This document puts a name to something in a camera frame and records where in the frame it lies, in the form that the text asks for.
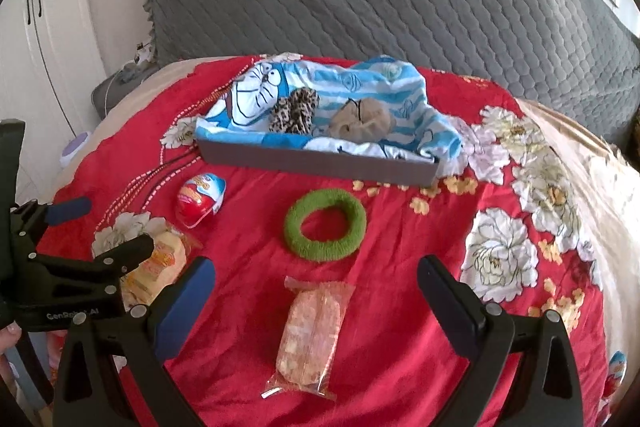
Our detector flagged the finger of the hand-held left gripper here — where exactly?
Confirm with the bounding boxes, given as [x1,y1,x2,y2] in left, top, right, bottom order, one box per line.
[10,198,92,253]
[32,233,154,289]

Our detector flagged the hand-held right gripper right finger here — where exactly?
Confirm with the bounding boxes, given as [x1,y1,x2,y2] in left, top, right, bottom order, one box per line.
[417,255,586,427]

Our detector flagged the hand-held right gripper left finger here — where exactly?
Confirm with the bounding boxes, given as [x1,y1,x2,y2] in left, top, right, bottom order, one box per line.
[52,257,217,427]

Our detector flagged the yellow snack packet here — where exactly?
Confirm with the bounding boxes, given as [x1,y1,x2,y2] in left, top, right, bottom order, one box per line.
[120,229,193,308]

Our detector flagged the red chocolate egg toy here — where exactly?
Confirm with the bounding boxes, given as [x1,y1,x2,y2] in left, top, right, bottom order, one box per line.
[175,173,227,229]

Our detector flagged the clear orange snack packet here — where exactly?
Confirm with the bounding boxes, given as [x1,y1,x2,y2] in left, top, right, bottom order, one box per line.
[260,277,356,402]

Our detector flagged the green fuzzy hair scrunchie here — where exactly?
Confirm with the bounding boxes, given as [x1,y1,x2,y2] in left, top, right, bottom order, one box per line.
[284,189,367,264]

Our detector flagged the grey storage tray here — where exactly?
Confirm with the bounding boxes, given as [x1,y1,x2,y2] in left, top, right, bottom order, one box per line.
[194,137,441,188]

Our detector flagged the pink sheer hair scrunchie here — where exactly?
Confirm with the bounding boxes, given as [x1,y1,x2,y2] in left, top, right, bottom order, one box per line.
[327,97,397,141]

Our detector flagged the leopard print hair scrunchie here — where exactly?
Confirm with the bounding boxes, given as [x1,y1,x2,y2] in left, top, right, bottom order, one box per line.
[268,88,321,135]

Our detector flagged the person's left hand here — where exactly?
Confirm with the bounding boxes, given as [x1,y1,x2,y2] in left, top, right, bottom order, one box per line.
[0,324,23,360]

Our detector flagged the purple white round device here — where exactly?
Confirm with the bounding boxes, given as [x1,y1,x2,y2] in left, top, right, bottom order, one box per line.
[60,132,92,168]

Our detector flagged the red floral blanket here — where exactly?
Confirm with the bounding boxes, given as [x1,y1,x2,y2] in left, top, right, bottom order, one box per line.
[37,54,608,427]

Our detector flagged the grey bedside cabinet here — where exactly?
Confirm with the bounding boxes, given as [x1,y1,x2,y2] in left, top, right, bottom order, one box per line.
[91,67,161,118]

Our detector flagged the white wardrobe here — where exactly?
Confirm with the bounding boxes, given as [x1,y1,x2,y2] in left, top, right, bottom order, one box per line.
[0,0,108,208]

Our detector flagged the snack packets beside bed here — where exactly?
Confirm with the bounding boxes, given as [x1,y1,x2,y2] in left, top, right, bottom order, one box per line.
[606,351,628,400]

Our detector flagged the box lined with Doraemon cloth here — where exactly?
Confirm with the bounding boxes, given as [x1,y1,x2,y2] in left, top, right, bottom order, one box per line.
[195,54,463,165]

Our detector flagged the white cable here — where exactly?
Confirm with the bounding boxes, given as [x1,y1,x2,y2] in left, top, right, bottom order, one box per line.
[102,69,131,112]

